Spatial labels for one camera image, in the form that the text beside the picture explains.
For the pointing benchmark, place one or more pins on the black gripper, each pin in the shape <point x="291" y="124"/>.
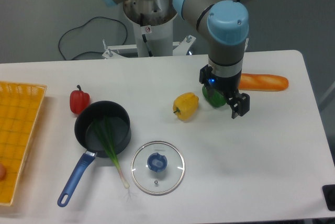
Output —
<point x="225" y="80"/>

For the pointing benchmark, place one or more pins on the glass pot lid blue knob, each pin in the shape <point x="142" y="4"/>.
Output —
<point x="157" y="168"/>

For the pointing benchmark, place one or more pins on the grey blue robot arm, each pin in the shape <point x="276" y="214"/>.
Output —
<point x="223" y="23"/>

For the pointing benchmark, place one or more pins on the green bell pepper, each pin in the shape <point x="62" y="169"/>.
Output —
<point x="213" y="97"/>

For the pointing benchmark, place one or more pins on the orange baguette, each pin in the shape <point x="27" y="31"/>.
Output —
<point x="263" y="82"/>

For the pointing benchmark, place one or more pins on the yellow bell pepper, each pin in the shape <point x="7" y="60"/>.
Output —
<point x="185" y="106"/>

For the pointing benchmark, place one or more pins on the green onion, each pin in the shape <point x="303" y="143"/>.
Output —
<point x="104" y="132"/>

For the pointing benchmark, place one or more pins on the red bell pepper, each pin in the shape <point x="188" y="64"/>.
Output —
<point x="79" y="100"/>

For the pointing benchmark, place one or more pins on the black device at table edge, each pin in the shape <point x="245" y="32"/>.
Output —
<point x="329" y="195"/>

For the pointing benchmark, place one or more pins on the yellow wicker basket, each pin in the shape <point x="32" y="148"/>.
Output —
<point x="20" y="107"/>

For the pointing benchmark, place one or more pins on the black pot blue handle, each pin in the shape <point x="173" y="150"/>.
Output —
<point x="86" y="137"/>

